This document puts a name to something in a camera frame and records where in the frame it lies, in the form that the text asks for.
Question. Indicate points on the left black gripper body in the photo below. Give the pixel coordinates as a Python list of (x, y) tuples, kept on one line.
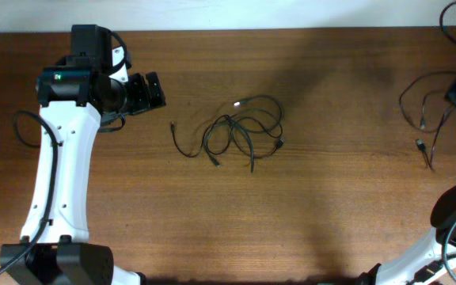
[(137, 95)]

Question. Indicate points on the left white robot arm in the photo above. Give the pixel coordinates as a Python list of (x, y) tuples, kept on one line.
[(81, 96)]

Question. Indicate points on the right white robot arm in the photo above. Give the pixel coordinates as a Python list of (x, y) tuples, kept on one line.
[(434, 255)]

